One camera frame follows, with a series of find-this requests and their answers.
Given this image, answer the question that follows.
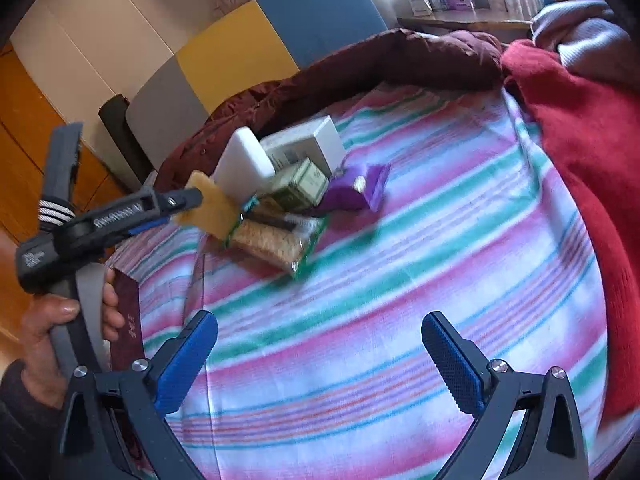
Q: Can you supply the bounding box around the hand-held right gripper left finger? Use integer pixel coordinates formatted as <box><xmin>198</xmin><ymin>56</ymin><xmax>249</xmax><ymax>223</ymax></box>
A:
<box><xmin>59</xmin><ymin>310</ymin><xmax>219</xmax><ymax>480</ymax></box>

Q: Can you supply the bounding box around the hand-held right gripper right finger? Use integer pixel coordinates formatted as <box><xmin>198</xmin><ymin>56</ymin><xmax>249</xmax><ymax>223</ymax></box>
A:
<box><xmin>421</xmin><ymin>311</ymin><xmax>591</xmax><ymax>480</ymax></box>

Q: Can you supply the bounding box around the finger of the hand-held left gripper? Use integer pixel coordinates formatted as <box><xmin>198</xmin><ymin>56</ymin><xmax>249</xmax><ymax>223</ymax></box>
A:
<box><xmin>142</xmin><ymin>187</ymin><xmax>205</xmax><ymax>217</ymax></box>
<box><xmin>127</xmin><ymin>217</ymin><xmax>173</xmax><ymax>237</ymax></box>

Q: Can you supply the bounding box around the yellow sponge slice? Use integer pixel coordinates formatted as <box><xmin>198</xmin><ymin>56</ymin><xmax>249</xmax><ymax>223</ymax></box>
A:
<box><xmin>177</xmin><ymin>170</ymin><xmax>238</xmax><ymax>238</ymax></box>

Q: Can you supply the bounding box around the maroon box with gold inside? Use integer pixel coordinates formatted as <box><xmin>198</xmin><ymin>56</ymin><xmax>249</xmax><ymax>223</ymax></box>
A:
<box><xmin>102</xmin><ymin>252</ymin><xmax>207</xmax><ymax>461</ymax></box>

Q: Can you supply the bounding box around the white sponge block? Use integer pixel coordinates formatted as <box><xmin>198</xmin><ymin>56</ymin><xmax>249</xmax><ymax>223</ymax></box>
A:
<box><xmin>212</xmin><ymin>127</ymin><xmax>277</xmax><ymax>201</ymax></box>

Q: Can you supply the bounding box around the green-edged cracker packet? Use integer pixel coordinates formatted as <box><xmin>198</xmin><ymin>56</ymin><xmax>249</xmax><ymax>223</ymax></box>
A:
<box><xmin>222</xmin><ymin>200</ymin><xmax>328</xmax><ymax>278</ymax></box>

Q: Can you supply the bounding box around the green tin box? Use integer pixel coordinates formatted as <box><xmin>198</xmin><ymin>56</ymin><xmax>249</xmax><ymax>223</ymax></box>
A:
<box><xmin>267</xmin><ymin>157</ymin><xmax>331</xmax><ymax>212</ymax></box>

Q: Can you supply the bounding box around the white cardboard box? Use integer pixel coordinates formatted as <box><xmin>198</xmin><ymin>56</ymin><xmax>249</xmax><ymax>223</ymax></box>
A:
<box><xmin>260</xmin><ymin>115</ymin><xmax>347</xmax><ymax>178</ymax></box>

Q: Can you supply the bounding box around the purple snack packet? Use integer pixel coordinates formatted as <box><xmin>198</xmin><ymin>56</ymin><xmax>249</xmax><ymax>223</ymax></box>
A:
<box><xmin>317</xmin><ymin>162</ymin><xmax>392</xmax><ymax>213</ymax></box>

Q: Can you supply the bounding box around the person's left forearm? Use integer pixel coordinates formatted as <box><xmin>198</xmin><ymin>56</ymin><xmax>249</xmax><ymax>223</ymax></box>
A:
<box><xmin>0</xmin><ymin>360</ymin><xmax>66</xmax><ymax>480</ymax></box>

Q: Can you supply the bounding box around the person's left hand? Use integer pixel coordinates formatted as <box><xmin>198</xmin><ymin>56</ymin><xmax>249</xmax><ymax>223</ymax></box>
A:
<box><xmin>20</xmin><ymin>267</ymin><xmax>126</xmax><ymax>408</ymax></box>

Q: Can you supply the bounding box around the striped bed sheet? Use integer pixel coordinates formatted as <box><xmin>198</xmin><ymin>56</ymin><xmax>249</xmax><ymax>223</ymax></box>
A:
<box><xmin>102</xmin><ymin>80</ymin><xmax>626</xmax><ymax>480</ymax></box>

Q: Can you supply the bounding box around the wooden wardrobe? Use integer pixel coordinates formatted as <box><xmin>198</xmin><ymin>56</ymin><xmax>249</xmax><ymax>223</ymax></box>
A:
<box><xmin>0</xmin><ymin>42</ymin><xmax>126</xmax><ymax>361</ymax></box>

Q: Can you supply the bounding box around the grey yellow blue headboard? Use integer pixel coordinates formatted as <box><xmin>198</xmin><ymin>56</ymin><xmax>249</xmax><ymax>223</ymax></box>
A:
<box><xmin>125</xmin><ymin>0</ymin><xmax>388</xmax><ymax>173</ymax></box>

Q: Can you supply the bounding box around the red blanket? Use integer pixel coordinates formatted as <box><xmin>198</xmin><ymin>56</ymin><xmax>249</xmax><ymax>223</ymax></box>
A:
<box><xmin>500</xmin><ymin>40</ymin><xmax>640</xmax><ymax>421</ymax></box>

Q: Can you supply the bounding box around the maroon down jacket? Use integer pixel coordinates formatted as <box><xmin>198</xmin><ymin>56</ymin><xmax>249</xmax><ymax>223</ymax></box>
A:
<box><xmin>152</xmin><ymin>27</ymin><xmax>506</xmax><ymax>196</ymax></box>

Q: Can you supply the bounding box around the wooden bedside table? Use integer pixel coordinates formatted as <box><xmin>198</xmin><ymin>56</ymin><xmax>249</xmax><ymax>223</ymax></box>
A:
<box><xmin>397</xmin><ymin>7</ymin><xmax>538</xmax><ymax>33</ymax></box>

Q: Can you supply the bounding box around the grey knit garment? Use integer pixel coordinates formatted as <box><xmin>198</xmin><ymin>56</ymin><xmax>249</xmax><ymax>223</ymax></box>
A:
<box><xmin>530</xmin><ymin>0</ymin><xmax>631</xmax><ymax>81</ymax></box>

